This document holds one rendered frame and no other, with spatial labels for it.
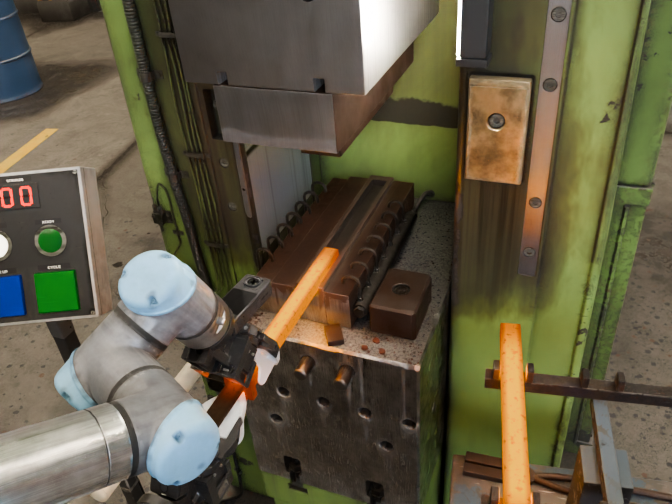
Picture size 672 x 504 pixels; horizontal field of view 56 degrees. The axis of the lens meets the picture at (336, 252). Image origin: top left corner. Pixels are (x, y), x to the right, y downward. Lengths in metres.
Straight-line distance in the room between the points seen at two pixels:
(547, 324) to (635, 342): 1.38
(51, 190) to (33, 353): 1.63
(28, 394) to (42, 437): 2.05
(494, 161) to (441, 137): 0.42
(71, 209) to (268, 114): 0.45
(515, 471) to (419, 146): 0.85
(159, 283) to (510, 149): 0.58
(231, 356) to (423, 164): 0.77
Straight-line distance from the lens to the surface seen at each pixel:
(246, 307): 0.89
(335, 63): 0.92
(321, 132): 0.97
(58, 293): 1.27
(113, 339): 0.74
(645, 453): 2.26
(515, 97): 1.00
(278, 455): 1.46
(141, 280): 0.73
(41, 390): 2.66
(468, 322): 1.27
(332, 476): 1.44
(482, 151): 1.04
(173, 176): 1.33
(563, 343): 1.28
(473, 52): 0.97
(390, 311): 1.11
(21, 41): 5.72
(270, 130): 1.00
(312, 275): 1.15
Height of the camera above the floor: 1.70
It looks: 35 degrees down
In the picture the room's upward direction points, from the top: 5 degrees counter-clockwise
